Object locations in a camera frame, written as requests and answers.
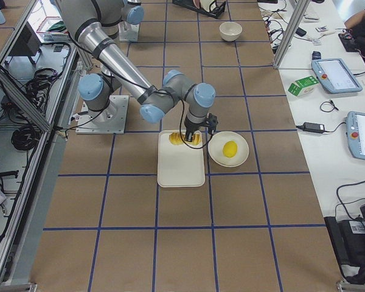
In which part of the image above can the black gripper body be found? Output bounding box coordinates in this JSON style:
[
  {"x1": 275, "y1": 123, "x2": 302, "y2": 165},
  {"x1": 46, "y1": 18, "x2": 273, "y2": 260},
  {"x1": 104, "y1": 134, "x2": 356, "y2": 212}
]
[{"x1": 184, "y1": 117, "x2": 207, "y2": 133}]

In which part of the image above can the yellow sliced bread loaf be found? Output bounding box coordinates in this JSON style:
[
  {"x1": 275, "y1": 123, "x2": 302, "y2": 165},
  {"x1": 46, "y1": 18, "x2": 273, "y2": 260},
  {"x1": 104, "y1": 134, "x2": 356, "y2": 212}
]
[{"x1": 169, "y1": 132, "x2": 201, "y2": 146}]

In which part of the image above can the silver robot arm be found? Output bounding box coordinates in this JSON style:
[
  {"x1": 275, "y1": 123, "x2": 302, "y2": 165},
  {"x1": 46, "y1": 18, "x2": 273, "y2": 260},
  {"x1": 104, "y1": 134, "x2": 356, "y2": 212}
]
[
  {"x1": 118, "y1": 0, "x2": 144, "y2": 43},
  {"x1": 58, "y1": 0, "x2": 218, "y2": 141}
]

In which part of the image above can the cream round plate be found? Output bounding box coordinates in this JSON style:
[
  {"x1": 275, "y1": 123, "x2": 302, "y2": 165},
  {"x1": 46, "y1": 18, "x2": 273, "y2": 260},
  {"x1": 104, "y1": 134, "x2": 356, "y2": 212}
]
[{"x1": 208, "y1": 131, "x2": 249, "y2": 167}]

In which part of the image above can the cream rectangular tray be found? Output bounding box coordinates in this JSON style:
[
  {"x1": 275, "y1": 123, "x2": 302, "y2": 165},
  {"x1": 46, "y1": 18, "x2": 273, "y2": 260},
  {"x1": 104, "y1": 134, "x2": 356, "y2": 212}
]
[{"x1": 158, "y1": 130, "x2": 205, "y2": 187}]

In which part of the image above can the yellow lemon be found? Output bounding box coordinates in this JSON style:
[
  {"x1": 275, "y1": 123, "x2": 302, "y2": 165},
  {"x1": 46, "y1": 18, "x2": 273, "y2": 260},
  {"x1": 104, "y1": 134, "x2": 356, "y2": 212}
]
[{"x1": 222, "y1": 141, "x2": 238, "y2": 158}]

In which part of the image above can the cream bowl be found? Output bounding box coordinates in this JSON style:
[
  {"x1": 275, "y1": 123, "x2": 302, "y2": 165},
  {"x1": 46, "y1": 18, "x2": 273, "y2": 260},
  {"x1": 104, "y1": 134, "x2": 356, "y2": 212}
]
[{"x1": 219, "y1": 21, "x2": 243, "y2": 42}]

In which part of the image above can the black power adapter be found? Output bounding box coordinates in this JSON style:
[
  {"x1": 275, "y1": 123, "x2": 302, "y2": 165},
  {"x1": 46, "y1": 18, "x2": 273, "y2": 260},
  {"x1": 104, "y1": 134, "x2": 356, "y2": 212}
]
[{"x1": 303, "y1": 122, "x2": 325, "y2": 134}]

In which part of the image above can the black dish rack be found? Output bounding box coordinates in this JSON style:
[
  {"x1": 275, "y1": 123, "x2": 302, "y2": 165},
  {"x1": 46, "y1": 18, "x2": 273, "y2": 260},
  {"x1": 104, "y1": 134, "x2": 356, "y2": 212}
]
[{"x1": 172, "y1": 0, "x2": 226, "y2": 19}]

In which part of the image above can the green white carton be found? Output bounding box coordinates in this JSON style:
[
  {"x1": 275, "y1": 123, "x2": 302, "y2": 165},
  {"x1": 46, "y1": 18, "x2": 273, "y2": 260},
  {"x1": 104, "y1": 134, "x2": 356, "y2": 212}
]
[{"x1": 288, "y1": 75, "x2": 319, "y2": 97}]

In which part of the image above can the black smartphone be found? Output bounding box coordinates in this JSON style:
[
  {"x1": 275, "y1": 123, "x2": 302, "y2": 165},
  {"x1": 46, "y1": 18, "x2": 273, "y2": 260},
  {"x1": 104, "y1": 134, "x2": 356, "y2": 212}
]
[{"x1": 296, "y1": 27, "x2": 307, "y2": 37}]

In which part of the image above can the far blue teach pendant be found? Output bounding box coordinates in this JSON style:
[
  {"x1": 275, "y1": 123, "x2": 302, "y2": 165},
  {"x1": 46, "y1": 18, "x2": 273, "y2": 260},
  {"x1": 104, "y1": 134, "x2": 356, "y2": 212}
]
[{"x1": 311, "y1": 58, "x2": 363, "y2": 94}]

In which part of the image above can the blue teach pendant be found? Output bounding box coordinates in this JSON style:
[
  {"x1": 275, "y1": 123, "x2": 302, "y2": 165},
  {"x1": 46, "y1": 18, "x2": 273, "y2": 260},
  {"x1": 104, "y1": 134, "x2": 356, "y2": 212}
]
[
  {"x1": 311, "y1": 58, "x2": 363, "y2": 94},
  {"x1": 346, "y1": 111, "x2": 365, "y2": 160}
]

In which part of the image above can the near blue teach pendant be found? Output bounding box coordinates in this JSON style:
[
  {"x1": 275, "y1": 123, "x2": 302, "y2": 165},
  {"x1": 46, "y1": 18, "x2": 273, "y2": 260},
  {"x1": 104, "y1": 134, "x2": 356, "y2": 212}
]
[{"x1": 346, "y1": 111, "x2": 365, "y2": 160}]

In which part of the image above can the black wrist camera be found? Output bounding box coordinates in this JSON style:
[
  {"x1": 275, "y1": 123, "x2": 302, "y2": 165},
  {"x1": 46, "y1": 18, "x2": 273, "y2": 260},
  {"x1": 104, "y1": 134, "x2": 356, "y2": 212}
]
[{"x1": 206, "y1": 113, "x2": 218, "y2": 136}]

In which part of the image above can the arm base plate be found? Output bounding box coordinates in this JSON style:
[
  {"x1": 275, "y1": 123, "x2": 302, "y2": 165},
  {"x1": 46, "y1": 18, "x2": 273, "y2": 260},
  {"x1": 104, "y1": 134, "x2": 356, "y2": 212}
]
[
  {"x1": 118, "y1": 22, "x2": 140, "y2": 42},
  {"x1": 75, "y1": 95, "x2": 129, "y2": 134}
]

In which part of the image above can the aluminium frame post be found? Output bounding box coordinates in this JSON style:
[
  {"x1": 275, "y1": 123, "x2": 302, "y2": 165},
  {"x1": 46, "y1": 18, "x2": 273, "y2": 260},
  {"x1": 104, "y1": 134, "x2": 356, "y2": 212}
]
[{"x1": 273, "y1": 0, "x2": 309, "y2": 69}]

